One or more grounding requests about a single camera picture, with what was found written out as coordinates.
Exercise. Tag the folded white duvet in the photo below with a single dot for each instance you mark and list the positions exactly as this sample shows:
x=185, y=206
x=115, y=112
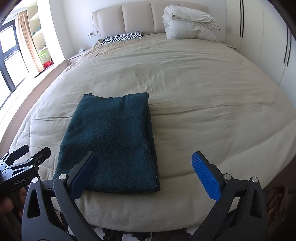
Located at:
x=187, y=23

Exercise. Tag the white nightstand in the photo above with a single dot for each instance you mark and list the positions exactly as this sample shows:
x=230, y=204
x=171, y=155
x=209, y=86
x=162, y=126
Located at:
x=77, y=55
x=229, y=45

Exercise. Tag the red box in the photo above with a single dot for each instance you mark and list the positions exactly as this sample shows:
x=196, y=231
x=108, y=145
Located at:
x=48, y=64

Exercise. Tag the dark framed window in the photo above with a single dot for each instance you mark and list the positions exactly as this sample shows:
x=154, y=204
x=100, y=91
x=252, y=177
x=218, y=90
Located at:
x=8, y=60

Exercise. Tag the zebra print pillow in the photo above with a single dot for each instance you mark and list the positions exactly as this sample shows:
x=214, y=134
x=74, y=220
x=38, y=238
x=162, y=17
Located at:
x=122, y=37

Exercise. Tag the beige bed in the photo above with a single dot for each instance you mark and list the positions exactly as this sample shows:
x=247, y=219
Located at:
x=185, y=92

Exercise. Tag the dark teal knit sweater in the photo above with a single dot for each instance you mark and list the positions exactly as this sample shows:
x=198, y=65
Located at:
x=108, y=139

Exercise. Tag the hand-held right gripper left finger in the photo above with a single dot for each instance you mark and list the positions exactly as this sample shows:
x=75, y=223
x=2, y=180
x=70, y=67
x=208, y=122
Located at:
x=85, y=176

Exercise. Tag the beige padded headboard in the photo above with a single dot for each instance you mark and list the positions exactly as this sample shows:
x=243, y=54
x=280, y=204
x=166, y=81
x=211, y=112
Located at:
x=138, y=16

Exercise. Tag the brown crumpled cloth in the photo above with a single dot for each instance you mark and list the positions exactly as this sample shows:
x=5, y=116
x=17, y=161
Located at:
x=278, y=204

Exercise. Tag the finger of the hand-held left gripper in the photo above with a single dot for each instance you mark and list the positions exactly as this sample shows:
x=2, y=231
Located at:
x=16, y=154
x=34, y=160

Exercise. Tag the beige curtain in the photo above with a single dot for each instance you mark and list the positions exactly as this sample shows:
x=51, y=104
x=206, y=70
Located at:
x=27, y=39

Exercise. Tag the white wardrobe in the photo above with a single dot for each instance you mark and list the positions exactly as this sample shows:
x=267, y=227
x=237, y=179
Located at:
x=261, y=34

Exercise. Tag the wall socket with charger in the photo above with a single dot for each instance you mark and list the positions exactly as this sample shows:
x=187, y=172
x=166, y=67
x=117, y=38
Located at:
x=93, y=33

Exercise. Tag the person's left hand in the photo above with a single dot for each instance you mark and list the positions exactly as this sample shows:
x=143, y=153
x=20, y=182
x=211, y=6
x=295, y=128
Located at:
x=8, y=205

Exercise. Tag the white shelf unit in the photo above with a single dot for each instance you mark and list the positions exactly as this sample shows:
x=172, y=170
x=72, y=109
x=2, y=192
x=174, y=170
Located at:
x=44, y=27

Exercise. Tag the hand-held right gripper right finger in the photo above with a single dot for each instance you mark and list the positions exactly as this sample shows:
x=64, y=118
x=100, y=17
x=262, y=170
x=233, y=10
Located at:
x=205, y=176

